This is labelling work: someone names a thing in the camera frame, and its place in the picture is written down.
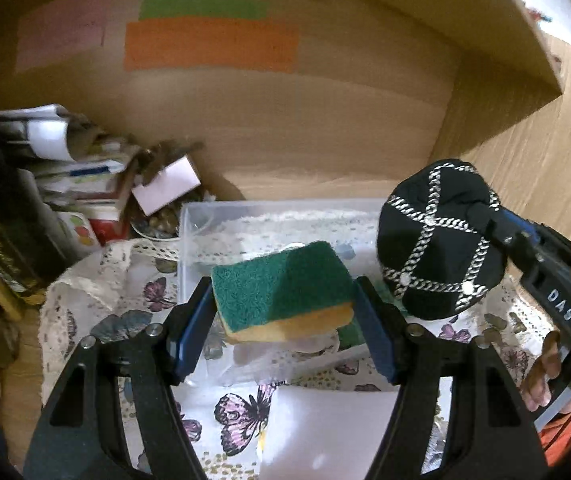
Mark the pink paper strip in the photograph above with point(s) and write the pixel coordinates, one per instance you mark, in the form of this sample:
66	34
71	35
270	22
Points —
60	35

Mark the wooden shelf unit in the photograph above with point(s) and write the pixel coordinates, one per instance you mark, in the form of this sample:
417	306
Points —
315	85

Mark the green and yellow sponge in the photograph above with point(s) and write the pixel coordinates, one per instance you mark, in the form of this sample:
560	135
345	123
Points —
283	292

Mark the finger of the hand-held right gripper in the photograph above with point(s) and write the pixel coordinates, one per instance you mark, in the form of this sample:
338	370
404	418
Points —
500	222

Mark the bowl of small trinkets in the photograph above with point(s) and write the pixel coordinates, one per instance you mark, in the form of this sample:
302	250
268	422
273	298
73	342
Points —
158	222

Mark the pale lilac card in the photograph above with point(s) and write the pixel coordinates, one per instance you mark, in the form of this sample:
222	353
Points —
165	185

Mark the dark bottle with gold label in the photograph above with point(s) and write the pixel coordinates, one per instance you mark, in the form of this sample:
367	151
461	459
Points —
3	230

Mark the orange paper strip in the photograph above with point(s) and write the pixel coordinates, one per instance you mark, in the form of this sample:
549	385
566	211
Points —
210	45

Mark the butterfly printed lace cloth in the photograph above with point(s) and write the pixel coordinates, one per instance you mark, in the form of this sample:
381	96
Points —
235	410

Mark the clear plastic container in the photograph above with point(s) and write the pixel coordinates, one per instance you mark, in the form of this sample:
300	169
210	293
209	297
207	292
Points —
265	240

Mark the pile of papers and boxes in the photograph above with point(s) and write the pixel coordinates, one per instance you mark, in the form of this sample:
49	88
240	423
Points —
80	160

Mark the green paper strip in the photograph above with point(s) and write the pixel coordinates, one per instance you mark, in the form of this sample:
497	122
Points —
203	8

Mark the person's right hand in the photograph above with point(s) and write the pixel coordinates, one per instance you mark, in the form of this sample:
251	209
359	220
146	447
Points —
543	370

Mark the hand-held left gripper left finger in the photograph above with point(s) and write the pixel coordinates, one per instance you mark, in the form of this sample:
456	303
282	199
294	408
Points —
191	332

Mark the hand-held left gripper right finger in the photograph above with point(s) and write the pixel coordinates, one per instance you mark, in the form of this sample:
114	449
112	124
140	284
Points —
376	332

